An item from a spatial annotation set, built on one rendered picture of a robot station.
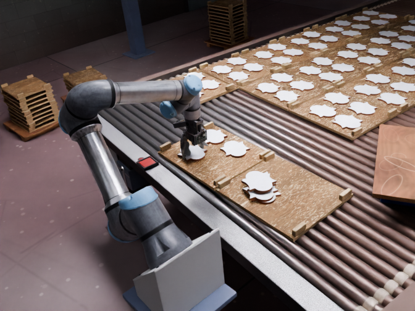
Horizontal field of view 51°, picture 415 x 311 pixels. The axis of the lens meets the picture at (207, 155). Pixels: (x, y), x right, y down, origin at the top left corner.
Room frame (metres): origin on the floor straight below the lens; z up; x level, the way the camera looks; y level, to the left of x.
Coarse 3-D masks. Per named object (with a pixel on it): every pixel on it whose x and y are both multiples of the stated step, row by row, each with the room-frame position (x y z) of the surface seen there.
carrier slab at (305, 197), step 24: (264, 168) 1.51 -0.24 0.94; (288, 168) 1.49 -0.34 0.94; (216, 192) 1.40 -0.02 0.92; (240, 192) 1.37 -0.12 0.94; (288, 192) 1.34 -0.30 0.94; (312, 192) 1.32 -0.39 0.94; (336, 192) 1.31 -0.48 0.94; (264, 216) 1.21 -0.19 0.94; (288, 216) 1.20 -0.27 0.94; (312, 216) 1.18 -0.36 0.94
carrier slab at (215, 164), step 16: (176, 144) 1.79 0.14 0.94; (192, 144) 1.77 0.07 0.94; (208, 144) 1.76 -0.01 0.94; (176, 160) 1.64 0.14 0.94; (192, 160) 1.63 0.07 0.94; (208, 160) 1.62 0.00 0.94; (224, 160) 1.60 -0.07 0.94; (240, 160) 1.59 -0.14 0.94; (256, 160) 1.58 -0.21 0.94; (208, 176) 1.49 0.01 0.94
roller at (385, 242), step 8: (336, 216) 1.20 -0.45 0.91; (344, 216) 1.19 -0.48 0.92; (352, 224) 1.15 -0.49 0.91; (360, 224) 1.13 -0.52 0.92; (360, 232) 1.11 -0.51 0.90; (368, 232) 1.09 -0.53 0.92; (376, 232) 1.09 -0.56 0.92; (376, 240) 1.06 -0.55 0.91; (384, 240) 1.05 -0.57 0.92; (392, 248) 1.01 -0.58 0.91; (400, 248) 1.00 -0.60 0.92; (400, 256) 0.98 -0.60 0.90; (408, 256) 0.97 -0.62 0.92
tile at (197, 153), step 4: (192, 148) 1.71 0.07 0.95; (196, 148) 1.70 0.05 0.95; (200, 148) 1.70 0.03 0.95; (180, 152) 1.69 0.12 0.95; (192, 152) 1.67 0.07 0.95; (196, 152) 1.67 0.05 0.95; (200, 152) 1.66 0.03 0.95; (204, 152) 1.68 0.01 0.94; (180, 156) 1.66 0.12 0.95; (188, 156) 1.64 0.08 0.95; (192, 156) 1.64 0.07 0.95; (196, 156) 1.63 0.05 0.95; (200, 156) 1.63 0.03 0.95; (204, 156) 1.64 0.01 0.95; (188, 160) 1.62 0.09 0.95; (196, 160) 1.61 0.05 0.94
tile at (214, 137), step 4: (208, 132) 1.85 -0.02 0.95; (212, 132) 1.85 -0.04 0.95; (216, 132) 1.84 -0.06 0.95; (220, 132) 1.84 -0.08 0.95; (208, 136) 1.81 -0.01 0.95; (212, 136) 1.81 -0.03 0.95; (216, 136) 1.80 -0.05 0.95; (220, 136) 1.80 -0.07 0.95; (224, 136) 1.80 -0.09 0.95; (208, 140) 1.77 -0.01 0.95; (212, 140) 1.77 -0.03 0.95; (216, 140) 1.77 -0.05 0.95; (220, 140) 1.76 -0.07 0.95; (216, 144) 1.75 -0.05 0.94
